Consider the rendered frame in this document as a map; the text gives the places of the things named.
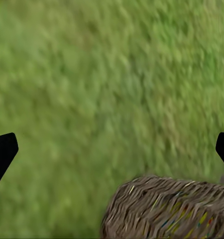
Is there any easter egg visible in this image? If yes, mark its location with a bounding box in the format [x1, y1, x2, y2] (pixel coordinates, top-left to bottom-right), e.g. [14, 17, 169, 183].
[179, 206, 207, 226]

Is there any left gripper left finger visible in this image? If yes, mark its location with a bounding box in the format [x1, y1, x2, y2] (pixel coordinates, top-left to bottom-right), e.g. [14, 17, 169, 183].
[0, 132, 18, 180]

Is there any wicker basket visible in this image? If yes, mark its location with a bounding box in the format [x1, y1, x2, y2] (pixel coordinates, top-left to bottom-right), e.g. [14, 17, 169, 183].
[100, 175, 224, 239]

